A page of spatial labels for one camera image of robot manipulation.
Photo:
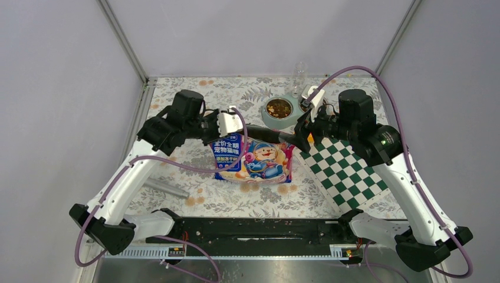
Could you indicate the pink pet food bag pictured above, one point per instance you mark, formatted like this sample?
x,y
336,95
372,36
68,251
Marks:
x,y
263,162

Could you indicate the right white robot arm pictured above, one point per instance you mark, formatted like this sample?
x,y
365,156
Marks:
x,y
430,235

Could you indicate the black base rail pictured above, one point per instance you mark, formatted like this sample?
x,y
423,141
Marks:
x,y
261,236

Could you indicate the grey metal cylinder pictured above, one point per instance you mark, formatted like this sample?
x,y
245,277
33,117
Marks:
x,y
164,187

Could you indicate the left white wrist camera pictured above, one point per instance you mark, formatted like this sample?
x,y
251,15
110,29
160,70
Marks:
x,y
228,122

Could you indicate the green double pet bowl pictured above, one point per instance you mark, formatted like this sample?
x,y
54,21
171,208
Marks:
x,y
281,112

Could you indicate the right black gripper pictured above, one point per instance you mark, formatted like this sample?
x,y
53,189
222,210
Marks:
x,y
299,139

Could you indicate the clear plastic bottle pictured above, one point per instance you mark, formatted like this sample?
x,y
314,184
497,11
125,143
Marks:
x,y
298,79

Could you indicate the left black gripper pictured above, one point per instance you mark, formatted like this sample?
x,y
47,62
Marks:
x,y
216,137

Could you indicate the green white checkerboard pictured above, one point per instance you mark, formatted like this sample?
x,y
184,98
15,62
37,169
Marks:
x,y
342,177

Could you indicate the floral table mat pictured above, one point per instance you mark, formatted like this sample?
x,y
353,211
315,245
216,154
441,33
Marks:
x,y
301,198

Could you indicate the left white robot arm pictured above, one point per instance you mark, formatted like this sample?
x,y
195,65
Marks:
x,y
103,218

